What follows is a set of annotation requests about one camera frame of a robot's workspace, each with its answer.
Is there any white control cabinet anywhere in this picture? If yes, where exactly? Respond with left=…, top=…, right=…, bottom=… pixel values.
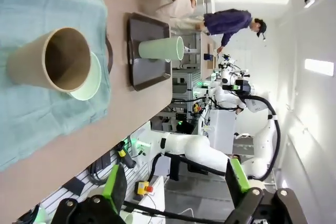
left=209, top=110, right=237, bottom=154

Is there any black square plate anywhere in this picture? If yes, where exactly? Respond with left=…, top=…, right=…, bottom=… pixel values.
left=64, top=177, right=86, bottom=196

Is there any pale green cup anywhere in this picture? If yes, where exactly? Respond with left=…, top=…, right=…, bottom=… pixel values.
left=138, top=36, right=184, bottom=61

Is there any black corrugated cable hose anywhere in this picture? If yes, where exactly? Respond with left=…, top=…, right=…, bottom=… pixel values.
left=244, top=95, right=281, bottom=182
left=151, top=153, right=229, bottom=177

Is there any beige cloth mat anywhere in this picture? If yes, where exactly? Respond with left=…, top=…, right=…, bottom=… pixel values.
left=154, top=0, right=196, bottom=22

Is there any background person in navy jacket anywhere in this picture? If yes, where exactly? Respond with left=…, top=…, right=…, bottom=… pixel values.
left=195, top=8, right=268, bottom=53

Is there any black handle with yellow label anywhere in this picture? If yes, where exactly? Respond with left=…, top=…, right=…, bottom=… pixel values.
left=117, top=141, right=137, bottom=168

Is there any aluminium frame rack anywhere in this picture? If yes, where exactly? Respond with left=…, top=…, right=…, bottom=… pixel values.
left=170, top=32, right=203, bottom=114

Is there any large dark tray with handles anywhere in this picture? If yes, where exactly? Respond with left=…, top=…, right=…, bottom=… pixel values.
left=104, top=34, right=114, bottom=74

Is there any teal cloth mat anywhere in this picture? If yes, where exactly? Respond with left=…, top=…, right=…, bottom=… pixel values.
left=0, top=0, right=112, bottom=172

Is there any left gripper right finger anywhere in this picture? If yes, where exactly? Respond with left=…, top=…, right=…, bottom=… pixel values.
left=225, top=157, right=308, bottom=224

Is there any background wooden workbench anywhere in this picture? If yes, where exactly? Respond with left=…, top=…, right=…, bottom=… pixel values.
left=201, top=31, right=218, bottom=70

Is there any small dark tray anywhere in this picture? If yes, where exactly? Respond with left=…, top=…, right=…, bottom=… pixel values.
left=127, top=12, right=173, bottom=92

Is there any mint green bowl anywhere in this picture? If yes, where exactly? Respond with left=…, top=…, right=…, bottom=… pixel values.
left=69, top=50, right=102, bottom=101

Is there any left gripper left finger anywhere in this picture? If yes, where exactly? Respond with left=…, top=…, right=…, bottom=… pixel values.
left=52, top=164, right=127, bottom=224

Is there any tall tan cup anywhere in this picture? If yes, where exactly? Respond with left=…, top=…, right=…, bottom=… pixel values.
left=6, top=27, right=92, bottom=93

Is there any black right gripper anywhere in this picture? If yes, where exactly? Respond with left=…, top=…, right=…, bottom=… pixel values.
left=236, top=79, right=252, bottom=95

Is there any coiled black cable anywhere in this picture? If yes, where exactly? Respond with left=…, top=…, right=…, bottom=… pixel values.
left=90, top=155, right=111, bottom=185

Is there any yellow emergency stop box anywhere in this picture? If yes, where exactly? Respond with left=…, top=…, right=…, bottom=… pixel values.
left=134, top=180, right=154, bottom=196

